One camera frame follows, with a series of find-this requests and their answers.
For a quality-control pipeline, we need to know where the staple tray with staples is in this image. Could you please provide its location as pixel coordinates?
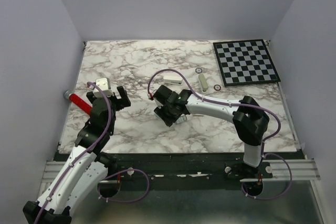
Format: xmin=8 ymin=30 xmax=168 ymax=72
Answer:
xmin=175 ymin=115 xmax=187 ymax=124

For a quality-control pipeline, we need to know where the beige green stapler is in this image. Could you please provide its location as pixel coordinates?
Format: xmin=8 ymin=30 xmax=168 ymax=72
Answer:
xmin=198 ymin=73 xmax=208 ymax=92

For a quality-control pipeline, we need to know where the light blue stapler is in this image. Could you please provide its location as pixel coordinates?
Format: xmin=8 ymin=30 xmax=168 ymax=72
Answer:
xmin=154 ymin=107 xmax=161 ymax=120

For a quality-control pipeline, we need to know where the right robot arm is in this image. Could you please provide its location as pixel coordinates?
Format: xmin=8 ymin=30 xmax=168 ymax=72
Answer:
xmin=150 ymin=85 xmax=269 ymax=178

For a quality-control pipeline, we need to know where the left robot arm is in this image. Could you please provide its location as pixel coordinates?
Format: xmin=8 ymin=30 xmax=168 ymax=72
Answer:
xmin=23 ymin=82 xmax=131 ymax=223

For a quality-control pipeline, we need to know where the white stapler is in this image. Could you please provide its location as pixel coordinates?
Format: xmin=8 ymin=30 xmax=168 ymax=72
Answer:
xmin=163 ymin=76 xmax=183 ymax=86

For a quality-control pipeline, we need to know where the blue poker chip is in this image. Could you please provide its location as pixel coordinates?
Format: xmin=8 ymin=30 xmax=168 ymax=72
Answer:
xmin=195 ymin=68 xmax=203 ymax=74

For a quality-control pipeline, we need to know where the red poker chip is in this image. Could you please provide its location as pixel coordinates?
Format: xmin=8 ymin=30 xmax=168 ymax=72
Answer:
xmin=214 ymin=84 xmax=221 ymax=91

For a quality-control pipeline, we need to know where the black white checkerboard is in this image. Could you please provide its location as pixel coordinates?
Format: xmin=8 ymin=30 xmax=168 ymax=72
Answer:
xmin=213 ymin=39 xmax=280 ymax=87

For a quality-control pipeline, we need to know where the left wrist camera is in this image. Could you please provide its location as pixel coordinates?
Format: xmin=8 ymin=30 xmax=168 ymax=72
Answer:
xmin=93 ymin=77 xmax=114 ymax=98

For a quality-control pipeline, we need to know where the red handled tool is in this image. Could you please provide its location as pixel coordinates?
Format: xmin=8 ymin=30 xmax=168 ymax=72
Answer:
xmin=64 ymin=90 xmax=92 ymax=115

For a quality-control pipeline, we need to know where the black mounting base plate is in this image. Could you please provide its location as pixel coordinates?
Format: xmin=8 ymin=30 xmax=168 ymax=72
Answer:
xmin=97 ymin=153 xmax=272 ymax=191

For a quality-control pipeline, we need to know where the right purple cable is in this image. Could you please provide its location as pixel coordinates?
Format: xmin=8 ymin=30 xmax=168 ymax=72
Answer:
xmin=147 ymin=69 xmax=293 ymax=201

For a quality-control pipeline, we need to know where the aluminium rail frame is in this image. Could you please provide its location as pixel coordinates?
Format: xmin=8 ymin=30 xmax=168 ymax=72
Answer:
xmin=41 ymin=153 xmax=320 ymax=216

